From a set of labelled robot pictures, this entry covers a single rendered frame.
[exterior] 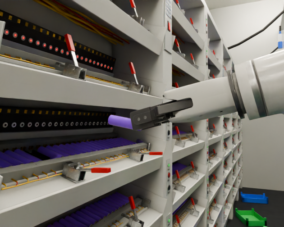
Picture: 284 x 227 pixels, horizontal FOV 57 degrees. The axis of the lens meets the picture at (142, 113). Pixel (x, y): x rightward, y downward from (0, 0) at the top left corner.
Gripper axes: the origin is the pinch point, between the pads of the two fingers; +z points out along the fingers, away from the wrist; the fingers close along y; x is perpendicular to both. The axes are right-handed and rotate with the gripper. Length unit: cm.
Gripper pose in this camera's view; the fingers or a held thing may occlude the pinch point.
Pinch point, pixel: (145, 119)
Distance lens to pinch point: 45.2
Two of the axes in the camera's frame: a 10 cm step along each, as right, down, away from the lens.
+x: 2.1, 9.7, -1.3
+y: -4.3, -0.3, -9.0
